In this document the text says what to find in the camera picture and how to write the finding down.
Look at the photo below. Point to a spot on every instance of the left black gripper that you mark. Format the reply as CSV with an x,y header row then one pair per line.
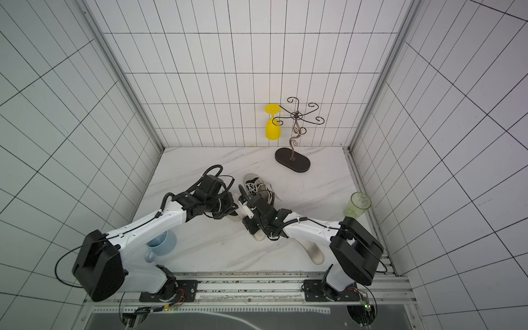
x,y
227,194

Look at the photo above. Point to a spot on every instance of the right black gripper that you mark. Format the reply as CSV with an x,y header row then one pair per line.
x,y
254,205

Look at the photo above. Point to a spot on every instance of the white insole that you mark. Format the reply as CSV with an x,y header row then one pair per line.
x,y
313,251
259,235

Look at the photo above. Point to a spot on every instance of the black white sneaker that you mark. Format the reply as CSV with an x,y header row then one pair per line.
x,y
241,212
254,186

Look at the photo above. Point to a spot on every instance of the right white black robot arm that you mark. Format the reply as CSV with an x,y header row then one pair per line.
x,y
357,251

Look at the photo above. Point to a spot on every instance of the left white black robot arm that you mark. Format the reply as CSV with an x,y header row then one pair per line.
x,y
102,266

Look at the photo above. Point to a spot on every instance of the black metal glass rack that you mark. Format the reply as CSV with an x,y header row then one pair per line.
x,y
289,157

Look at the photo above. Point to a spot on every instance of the light blue ceramic mug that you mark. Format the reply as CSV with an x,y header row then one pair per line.
x,y
160,246

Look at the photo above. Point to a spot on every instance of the yellow plastic wine glass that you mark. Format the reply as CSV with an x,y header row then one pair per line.
x,y
273,127

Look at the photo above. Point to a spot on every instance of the green transparent plastic cup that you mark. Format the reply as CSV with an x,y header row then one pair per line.
x,y
358,204

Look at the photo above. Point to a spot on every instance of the aluminium rail frame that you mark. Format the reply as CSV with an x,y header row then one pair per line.
x,y
258,291

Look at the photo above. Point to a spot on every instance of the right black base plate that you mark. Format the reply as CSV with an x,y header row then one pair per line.
x,y
317,291

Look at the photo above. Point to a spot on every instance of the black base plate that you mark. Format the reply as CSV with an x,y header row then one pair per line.
x,y
178,291
317,291

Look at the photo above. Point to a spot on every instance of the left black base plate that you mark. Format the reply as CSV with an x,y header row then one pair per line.
x,y
178,291

